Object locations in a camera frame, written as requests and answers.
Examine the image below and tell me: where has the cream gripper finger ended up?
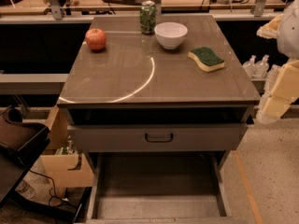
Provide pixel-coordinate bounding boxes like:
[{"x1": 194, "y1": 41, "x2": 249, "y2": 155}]
[
  {"x1": 256, "y1": 60, "x2": 299, "y2": 124},
  {"x1": 256, "y1": 14, "x2": 282, "y2": 39}
]

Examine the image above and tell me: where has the green and yellow sponge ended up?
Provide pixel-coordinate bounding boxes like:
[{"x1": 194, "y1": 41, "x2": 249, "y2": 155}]
[{"x1": 188, "y1": 47, "x2": 225, "y2": 73}]

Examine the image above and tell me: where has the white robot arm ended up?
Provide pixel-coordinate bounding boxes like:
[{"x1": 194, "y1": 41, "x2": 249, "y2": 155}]
[{"x1": 256, "y1": 0, "x2": 299, "y2": 124}]

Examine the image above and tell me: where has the grey drawer cabinet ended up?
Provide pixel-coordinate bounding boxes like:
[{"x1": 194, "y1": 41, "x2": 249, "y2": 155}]
[{"x1": 56, "y1": 13, "x2": 262, "y2": 224}]

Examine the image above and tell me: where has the open middle drawer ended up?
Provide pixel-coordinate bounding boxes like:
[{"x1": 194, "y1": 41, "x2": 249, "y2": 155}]
[{"x1": 86, "y1": 152, "x2": 237, "y2": 224}]

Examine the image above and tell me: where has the clear sanitizer bottle right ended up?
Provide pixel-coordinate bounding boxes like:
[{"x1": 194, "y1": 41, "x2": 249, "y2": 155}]
[{"x1": 253, "y1": 54, "x2": 269, "y2": 78}]

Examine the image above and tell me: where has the clear sanitizer bottle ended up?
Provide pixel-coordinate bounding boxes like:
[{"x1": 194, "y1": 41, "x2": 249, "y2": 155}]
[
  {"x1": 242, "y1": 55, "x2": 256, "y2": 78},
  {"x1": 253, "y1": 54, "x2": 269, "y2": 78}
]

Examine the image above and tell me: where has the clear sanitizer bottle left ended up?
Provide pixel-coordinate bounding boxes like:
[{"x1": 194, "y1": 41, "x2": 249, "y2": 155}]
[{"x1": 242, "y1": 55, "x2": 256, "y2": 78}]

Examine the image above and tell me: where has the white ceramic bowl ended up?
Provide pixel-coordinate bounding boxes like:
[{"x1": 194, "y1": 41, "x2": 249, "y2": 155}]
[{"x1": 154, "y1": 22, "x2": 188, "y2": 49}]

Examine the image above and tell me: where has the green soda can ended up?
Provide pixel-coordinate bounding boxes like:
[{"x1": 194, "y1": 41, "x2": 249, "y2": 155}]
[{"x1": 140, "y1": 1, "x2": 156, "y2": 35}]

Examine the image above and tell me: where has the red apple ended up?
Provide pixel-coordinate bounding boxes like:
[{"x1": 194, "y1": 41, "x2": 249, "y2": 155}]
[{"x1": 85, "y1": 28, "x2": 107, "y2": 50}]

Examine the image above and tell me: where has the cardboard box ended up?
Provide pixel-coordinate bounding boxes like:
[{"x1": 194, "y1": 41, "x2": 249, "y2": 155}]
[{"x1": 40, "y1": 105, "x2": 94, "y2": 198}]

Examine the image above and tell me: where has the dark brown chair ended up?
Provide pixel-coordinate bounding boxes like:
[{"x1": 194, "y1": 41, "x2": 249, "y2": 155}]
[{"x1": 0, "y1": 106, "x2": 50, "y2": 203}]

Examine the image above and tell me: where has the closed upper drawer with handle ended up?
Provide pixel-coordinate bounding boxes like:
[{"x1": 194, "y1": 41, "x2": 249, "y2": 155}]
[{"x1": 68, "y1": 123, "x2": 248, "y2": 152}]

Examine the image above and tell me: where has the black floor cable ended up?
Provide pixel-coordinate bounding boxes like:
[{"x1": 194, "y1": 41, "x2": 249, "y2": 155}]
[{"x1": 28, "y1": 169, "x2": 78, "y2": 210}]

